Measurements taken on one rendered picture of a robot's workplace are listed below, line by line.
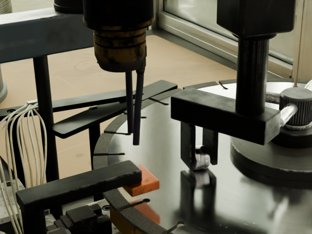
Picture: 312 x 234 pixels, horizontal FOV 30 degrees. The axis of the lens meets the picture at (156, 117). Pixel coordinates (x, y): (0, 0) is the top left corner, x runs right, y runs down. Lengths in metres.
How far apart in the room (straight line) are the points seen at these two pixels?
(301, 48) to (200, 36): 0.36
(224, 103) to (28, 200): 0.16
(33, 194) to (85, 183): 0.04
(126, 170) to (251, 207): 0.10
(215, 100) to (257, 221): 0.10
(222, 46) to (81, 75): 0.34
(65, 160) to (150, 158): 0.43
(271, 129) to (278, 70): 0.79
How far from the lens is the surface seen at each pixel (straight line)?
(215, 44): 1.40
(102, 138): 0.54
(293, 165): 0.49
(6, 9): 1.09
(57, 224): 0.50
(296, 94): 0.51
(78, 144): 0.97
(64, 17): 0.60
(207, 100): 0.46
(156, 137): 0.54
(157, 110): 0.60
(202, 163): 0.48
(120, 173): 0.43
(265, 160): 0.49
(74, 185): 0.42
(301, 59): 1.17
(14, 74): 1.31
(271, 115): 0.44
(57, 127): 0.64
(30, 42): 0.59
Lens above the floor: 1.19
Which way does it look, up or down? 25 degrees down
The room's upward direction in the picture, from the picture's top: 1 degrees counter-clockwise
